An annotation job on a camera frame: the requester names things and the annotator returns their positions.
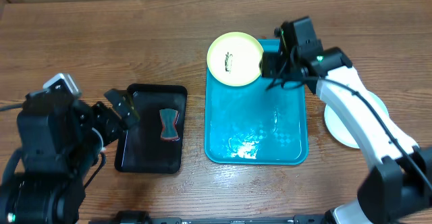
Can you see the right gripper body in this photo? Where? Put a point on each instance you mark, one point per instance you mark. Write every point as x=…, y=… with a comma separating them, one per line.
x=279, y=65

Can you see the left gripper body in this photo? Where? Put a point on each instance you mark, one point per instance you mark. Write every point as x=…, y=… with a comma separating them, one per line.
x=106, y=125

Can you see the red green sponge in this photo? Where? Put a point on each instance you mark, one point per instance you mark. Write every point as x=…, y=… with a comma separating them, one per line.
x=169, y=118

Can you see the yellow-rim plate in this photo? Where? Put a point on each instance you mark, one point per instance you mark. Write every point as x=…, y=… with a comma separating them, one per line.
x=234, y=58

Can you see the blue-rim white plate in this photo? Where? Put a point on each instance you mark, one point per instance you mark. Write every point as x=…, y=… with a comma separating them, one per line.
x=337, y=126

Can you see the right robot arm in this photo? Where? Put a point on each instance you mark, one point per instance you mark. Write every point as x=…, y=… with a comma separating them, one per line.
x=399, y=179

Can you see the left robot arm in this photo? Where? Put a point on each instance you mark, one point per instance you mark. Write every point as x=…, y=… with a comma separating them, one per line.
x=62, y=138

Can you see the black plastic tray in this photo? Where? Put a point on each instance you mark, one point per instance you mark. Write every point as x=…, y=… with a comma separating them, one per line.
x=141, y=149

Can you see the teal plastic tray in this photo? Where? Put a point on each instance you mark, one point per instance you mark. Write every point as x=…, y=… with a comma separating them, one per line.
x=253, y=125

